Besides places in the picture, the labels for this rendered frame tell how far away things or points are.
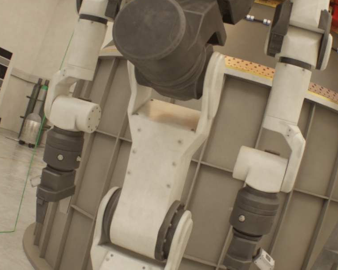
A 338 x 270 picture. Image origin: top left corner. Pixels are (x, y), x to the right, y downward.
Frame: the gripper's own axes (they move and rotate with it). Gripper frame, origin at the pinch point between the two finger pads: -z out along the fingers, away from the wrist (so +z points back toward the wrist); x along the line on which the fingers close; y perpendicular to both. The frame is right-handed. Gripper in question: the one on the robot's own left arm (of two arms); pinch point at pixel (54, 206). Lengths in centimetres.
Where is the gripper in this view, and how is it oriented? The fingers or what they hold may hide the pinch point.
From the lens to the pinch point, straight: 94.4
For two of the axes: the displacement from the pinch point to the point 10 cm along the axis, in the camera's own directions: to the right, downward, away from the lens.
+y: -9.3, -2.6, 2.5
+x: 2.7, -0.4, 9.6
